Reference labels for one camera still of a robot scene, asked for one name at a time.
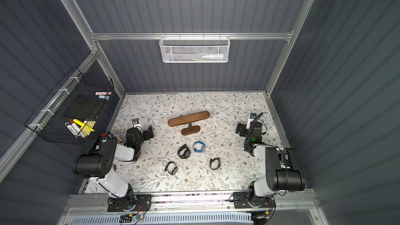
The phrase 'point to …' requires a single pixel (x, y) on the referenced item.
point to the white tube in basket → (213, 56)
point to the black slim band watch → (214, 164)
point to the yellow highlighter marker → (83, 125)
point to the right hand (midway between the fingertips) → (246, 124)
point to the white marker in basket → (71, 129)
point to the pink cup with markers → (108, 135)
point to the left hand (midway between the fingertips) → (144, 127)
